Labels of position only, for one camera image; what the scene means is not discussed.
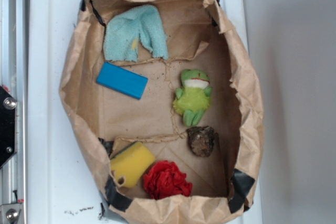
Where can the brown pine cone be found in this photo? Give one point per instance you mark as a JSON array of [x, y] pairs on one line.
[[202, 140]]

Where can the brown paper bag tray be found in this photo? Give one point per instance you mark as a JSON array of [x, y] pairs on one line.
[[199, 35]]

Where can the light blue terry cloth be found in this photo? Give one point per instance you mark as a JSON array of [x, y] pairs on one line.
[[141, 24]]

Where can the red paper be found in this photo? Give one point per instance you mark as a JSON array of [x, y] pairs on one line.
[[165, 179]]

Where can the black metal bracket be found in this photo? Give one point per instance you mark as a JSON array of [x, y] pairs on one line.
[[8, 136]]

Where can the green plush frog toy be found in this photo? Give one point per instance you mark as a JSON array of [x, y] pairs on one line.
[[193, 98]]

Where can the silver corner bracket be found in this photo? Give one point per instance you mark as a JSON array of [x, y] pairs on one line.
[[11, 213]]

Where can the aluminium frame rail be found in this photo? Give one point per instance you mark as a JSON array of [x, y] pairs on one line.
[[14, 78]]

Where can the yellow sponge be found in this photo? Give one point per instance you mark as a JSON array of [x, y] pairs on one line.
[[129, 165]]

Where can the blue rectangular block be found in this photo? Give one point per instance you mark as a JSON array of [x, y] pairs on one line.
[[122, 80]]

